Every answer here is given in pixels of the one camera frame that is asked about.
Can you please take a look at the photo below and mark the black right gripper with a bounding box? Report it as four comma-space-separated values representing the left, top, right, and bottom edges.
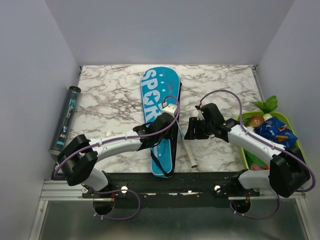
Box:
183, 116, 214, 140

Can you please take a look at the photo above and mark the badminton racket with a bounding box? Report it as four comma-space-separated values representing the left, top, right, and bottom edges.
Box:
177, 122, 198, 168

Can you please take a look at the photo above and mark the blue racket bag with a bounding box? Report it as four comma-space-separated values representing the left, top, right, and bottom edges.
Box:
140, 66, 182, 178

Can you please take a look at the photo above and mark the black shuttlecock tube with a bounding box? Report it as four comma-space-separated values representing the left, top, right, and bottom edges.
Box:
49, 86, 81, 156

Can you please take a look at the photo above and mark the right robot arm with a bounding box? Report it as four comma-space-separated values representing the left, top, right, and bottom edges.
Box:
184, 103, 311, 198

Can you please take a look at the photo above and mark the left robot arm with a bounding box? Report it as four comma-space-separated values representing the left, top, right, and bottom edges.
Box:
57, 112, 178, 186

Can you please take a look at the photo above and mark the green plastic tray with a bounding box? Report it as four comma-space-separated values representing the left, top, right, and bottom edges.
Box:
236, 111, 309, 173

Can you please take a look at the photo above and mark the brown toy mushroom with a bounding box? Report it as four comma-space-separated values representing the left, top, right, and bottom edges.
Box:
247, 115, 265, 128

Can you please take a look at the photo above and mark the purple toy onion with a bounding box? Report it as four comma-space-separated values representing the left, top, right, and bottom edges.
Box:
250, 163, 265, 171

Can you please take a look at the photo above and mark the green toy leaf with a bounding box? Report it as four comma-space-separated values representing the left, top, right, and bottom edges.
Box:
253, 95, 278, 114

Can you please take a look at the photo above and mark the blue snack bag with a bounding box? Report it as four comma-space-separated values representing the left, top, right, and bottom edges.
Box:
254, 117, 298, 147

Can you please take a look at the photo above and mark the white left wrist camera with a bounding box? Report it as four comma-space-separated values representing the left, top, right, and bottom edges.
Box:
161, 103, 178, 118

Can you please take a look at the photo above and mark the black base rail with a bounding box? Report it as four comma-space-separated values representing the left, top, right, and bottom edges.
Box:
82, 172, 260, 209

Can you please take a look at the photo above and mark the aluminium frame rail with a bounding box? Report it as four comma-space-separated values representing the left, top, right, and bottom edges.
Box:
39, 179, 87, 201

